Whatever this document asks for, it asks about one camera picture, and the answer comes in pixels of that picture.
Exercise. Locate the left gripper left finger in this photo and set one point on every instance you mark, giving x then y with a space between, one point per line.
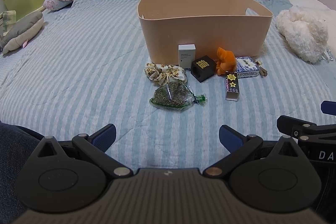
65 176

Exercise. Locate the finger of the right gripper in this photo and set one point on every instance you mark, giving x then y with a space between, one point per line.
328 107
292 126

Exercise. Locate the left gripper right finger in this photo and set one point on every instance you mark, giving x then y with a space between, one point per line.
271 176

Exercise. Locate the dark box with yellow stars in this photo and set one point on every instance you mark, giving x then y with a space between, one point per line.
232 86

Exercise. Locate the orange plush toy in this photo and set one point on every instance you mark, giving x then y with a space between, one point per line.
226 62

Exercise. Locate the green dried herb sachet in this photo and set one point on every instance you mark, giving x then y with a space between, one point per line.
176 96

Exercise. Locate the small white box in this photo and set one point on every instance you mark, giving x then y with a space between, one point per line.
186 55

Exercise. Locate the small wooden brown piece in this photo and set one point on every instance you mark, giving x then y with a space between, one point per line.
263 72

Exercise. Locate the blue jeans leg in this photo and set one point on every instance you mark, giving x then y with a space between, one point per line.
17 144

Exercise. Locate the blue white patterned box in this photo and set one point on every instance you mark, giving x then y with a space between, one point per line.
246 67

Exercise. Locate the white fluffy plush toy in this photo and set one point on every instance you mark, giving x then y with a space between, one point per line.
305 33

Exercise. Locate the black cube with yellow print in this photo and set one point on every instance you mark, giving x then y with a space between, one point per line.
203 68

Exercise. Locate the blue striped bed cover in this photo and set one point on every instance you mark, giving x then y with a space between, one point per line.
85 69

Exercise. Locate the beige plastic storage bin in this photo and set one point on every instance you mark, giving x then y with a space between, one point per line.
239 26

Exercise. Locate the grey plush toy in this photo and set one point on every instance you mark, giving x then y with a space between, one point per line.
22 32

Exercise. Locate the floral pillow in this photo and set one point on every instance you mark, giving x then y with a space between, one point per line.
55 5

